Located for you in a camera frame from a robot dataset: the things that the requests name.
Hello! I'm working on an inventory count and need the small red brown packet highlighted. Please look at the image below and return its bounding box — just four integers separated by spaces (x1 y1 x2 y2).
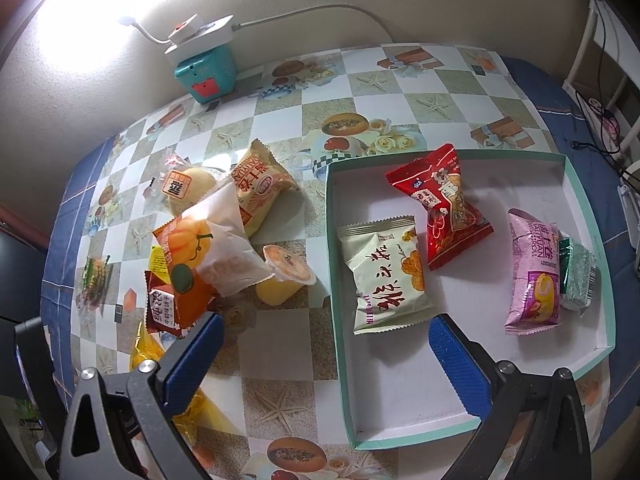
144 270 190 337

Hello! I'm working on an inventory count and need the clear bread packet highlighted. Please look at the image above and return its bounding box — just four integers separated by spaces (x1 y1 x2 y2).
147 156 228 217

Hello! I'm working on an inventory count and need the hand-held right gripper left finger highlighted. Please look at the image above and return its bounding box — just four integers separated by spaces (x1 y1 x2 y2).
57 311 226 480

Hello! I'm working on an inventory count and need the checked printed tablecloth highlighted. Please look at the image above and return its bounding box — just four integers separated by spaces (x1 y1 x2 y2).
40 42 640 480

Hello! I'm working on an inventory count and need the small burger candy packet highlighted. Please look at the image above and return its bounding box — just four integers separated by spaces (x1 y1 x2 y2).
75 256 115 307

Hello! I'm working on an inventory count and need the green snack packet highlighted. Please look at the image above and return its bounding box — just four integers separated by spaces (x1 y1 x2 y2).
557 237 598 311

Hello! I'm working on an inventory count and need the white metal rack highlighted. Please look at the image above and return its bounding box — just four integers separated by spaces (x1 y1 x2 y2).
562 0 640 171

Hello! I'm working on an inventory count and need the yellow plastic bag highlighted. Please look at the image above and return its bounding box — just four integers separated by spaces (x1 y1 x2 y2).
129 322 236 441

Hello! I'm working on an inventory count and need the white power cable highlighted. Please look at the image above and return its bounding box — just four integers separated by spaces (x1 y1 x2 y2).
232 4 396 43

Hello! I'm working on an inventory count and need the red snack packet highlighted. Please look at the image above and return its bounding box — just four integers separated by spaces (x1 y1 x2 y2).
385 143 495 272

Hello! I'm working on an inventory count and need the orange pumpkin snack packet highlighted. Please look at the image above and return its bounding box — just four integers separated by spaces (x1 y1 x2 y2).
151 215 217 333

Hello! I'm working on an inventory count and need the teal cube box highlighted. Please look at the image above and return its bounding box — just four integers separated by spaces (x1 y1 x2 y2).
172 42 237 105

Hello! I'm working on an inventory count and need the white power strip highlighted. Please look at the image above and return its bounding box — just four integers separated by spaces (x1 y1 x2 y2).
164 14 236 58

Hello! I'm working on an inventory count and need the green plant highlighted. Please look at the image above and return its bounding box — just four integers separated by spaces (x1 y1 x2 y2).
15 400 47 431

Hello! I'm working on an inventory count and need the yellow jelly cup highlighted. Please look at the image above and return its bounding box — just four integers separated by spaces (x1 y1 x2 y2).
255 244 316 307

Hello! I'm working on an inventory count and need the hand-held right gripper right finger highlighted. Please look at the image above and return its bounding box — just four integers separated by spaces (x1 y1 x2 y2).
428 313 593 480

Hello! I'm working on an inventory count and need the tan egg roll packet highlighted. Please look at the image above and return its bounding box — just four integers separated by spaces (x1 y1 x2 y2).
230 139 301 237

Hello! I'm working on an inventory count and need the white gooseneck lamp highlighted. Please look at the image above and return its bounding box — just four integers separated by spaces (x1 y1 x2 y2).
119 15 173 46

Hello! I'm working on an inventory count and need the cream snack packet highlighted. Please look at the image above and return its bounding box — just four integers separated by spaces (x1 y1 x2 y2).
336 215 436 336

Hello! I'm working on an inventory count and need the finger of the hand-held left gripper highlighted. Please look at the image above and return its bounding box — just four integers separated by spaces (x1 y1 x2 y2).
14 321 68 480

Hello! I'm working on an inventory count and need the purple snack packet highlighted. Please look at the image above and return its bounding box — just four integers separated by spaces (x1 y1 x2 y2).
504 208 562 335

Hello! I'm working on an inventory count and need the black cable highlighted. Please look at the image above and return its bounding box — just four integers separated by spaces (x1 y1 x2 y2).
570 90 628 161

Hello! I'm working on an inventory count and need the teal white cardboard box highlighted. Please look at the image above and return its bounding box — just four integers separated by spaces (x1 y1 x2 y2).
325 149 617 450

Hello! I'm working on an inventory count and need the dark cabinet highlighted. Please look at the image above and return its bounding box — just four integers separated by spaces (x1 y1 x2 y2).
0 205 51 321

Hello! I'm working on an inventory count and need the white translucent snack packet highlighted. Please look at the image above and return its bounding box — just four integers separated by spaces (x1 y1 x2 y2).
192 180 277 297

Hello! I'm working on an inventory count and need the white plug red button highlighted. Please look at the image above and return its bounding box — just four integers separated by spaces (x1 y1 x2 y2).
167 12 202 43

